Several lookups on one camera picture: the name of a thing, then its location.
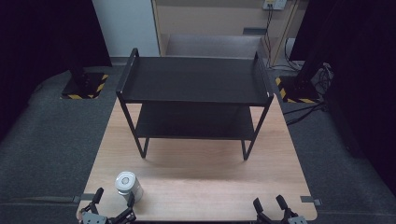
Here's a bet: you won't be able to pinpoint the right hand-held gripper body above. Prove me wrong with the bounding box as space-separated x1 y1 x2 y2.
255 212 310 224

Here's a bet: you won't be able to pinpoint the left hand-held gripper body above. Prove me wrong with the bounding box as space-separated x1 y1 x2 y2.
78 207 136 224

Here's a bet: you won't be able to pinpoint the white cylindrical can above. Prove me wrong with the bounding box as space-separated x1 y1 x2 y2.
114 171 145 204

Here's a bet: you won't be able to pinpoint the black two-tier metal shelf rack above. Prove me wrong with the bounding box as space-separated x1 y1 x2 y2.
115 48 275 161

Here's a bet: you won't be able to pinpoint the black stand with striped base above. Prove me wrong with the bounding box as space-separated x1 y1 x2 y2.
61 0 110 101
275 0 328 105

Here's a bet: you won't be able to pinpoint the black curtain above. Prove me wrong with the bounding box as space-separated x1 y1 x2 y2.
0 0 113 141
289 0 396 197

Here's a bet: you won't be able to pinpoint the wooden cabinet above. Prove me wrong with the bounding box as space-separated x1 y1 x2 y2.
150 0 309 67

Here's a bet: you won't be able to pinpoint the white power strip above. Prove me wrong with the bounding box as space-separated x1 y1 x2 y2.
262 0 288 11

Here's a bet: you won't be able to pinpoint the grey strap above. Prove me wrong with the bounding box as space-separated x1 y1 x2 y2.
72 193 96 203
300 195 323 207

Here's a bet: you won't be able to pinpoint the black cable bundle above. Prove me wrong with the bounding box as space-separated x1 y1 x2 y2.
282 63 334 127

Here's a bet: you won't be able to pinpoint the black and red hanging cables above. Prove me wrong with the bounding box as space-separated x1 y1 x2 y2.
262 4 276 67

